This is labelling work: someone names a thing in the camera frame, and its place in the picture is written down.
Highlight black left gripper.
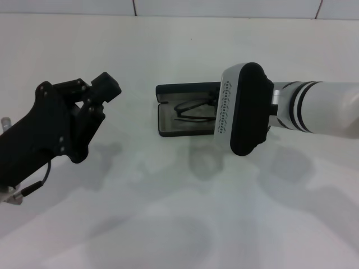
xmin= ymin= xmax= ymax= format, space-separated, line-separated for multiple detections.
xmin=0 ymin=71 xmax=123 ymax=188

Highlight black glasses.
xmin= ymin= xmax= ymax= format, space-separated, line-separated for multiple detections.
xmin=173 ymin=86 xmax=222 ymax=123

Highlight black glasses case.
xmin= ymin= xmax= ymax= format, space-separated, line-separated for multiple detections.
xmin=155 ymin=81 xmax=225 ymax=138

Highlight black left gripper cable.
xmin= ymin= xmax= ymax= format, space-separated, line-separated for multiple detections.
xmin=20 ymin=159 xmax=53 ymax=197

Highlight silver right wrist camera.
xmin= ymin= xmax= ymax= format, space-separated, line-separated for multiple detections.
xmin=214 ymin=62 xmax=275 ymax=157

